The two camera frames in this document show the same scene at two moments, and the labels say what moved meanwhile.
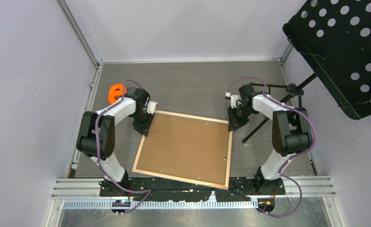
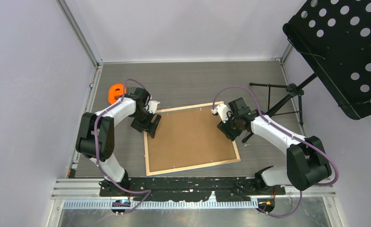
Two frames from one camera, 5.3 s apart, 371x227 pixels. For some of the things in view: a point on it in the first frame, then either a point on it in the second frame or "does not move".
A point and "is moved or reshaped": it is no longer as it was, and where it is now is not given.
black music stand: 344,42 does not move
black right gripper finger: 235,120 -> 229,132
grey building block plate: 131,90 does not move
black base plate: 143,188 does not move
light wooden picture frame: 183,179 -> 221,103
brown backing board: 185,147 is moved or reshaped
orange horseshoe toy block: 115,91 does not move
